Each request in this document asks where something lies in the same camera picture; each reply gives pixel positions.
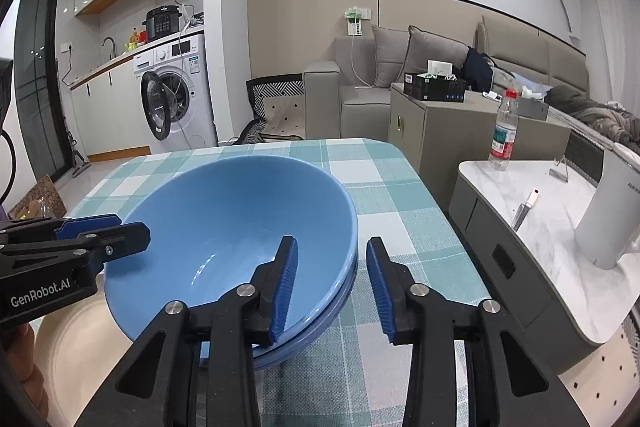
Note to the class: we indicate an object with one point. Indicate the beige side cabinet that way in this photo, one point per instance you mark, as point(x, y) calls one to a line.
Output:
point(440, 142)

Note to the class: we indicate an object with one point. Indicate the teal checked tablecloth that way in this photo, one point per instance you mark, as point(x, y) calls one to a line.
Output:
point(400, 207)

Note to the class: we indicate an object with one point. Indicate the white marble coffee table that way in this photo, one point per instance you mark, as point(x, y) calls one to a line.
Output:
point(550, 217)

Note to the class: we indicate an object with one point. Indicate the white lower kitchen cabinets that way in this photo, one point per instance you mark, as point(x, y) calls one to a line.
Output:
point(110, 117)

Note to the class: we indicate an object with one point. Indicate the knife on marble counter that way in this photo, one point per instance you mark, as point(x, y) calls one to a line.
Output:
point(524, 209)

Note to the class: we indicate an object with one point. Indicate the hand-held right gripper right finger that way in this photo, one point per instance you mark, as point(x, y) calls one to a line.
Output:
point(382, 292)

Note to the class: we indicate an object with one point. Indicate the kitchen faucet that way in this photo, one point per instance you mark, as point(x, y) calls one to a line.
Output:
point(107, 43)

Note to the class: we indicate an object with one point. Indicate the patterned cardboard box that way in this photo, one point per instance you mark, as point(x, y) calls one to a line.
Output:
point(40, 197)

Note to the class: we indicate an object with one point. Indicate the floor mop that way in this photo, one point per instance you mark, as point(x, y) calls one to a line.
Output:
point(77, 162)

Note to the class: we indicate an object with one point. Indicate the yellow bottle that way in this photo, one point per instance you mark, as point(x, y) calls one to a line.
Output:
point(134, 39)

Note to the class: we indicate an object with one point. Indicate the dark garment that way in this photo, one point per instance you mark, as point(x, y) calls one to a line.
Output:
point(477, 69)

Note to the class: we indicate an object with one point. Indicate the light blue bowl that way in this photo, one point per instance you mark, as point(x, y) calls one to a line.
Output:
point(225, 217)

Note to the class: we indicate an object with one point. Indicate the white washing machine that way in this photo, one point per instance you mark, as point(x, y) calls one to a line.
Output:
point(195, 107)

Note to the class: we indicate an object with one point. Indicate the small white box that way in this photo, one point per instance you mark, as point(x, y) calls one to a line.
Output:
point(440, 68)

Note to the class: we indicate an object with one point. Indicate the cream plate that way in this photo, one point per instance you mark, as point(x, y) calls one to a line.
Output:
point(75, 347)

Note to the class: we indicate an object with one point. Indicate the black white patterned cushion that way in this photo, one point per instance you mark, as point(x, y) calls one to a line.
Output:
point(275, 89)

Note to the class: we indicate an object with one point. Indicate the person's left hand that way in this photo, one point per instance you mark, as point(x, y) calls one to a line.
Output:
point(22, 357)

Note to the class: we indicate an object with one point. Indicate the black framed glass door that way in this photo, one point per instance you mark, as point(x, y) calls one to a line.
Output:
point(35, 82)

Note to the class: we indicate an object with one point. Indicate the white tall appliance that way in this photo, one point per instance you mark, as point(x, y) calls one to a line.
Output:
point(610, 207)

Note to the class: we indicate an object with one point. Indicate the plastic water bottle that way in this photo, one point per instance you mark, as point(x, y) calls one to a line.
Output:
point(504, 137)

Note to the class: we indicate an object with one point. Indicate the black box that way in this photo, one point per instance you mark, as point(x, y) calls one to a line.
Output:
point(432, 89)

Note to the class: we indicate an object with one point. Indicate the grey sofa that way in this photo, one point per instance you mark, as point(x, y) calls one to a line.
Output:
point(320, 107)

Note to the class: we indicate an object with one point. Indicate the grey cushion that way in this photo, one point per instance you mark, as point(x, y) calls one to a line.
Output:
point(435, 57)
point(387, 57)

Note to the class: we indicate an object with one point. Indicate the grey blanket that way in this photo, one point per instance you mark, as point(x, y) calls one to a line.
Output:
point(590, 112)

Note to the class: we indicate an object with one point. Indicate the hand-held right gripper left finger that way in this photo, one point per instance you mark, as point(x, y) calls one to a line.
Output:
point(282, 292)

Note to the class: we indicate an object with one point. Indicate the small metal stand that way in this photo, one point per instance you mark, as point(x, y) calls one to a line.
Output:
point(560, 172)

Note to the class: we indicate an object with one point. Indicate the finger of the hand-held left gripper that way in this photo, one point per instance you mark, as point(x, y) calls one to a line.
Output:
point(120, 239)
point(87, 225)

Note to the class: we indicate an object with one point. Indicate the green wall charger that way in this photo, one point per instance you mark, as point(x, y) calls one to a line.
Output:
point(356, 22)

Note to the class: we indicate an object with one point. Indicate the black pressure cooker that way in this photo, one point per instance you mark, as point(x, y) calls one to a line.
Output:
point(162, 24)

